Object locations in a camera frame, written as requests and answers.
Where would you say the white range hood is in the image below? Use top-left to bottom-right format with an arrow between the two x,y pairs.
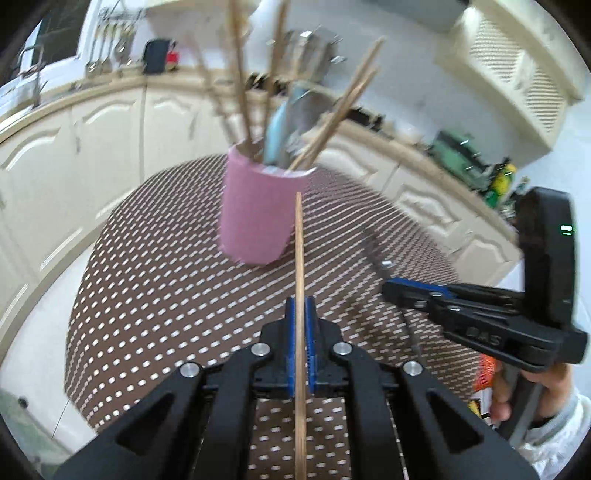
436,1 -> 588,150

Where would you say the dark blue kettle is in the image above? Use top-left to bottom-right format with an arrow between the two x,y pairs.
142,38 -> 171,75

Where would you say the pink utensil holder cup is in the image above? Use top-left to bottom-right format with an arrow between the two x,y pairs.
218,144 -> 312,265

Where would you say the brown polka dot tablecloth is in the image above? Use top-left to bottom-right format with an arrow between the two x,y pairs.
64,155 -> 479,479

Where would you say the person's right hand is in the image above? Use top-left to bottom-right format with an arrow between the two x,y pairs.
489,361 -> 576,423

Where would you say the green yellow bottle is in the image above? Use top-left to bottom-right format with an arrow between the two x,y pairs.
484,157 -> 517,209

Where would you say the stainless steel steamer pot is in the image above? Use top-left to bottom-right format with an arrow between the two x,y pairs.
280,26 -> 346,84

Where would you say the red container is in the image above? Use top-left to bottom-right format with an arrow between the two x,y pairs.
166,51 -> 179,70

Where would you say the green toaster oven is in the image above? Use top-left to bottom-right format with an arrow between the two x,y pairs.
428,130 -> 489,191

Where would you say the metal ladle in cup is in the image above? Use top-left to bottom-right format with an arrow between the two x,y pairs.
263,82 -> 335,169

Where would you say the kitchen faucet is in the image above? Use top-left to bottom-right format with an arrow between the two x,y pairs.
17,43 -> 46,108

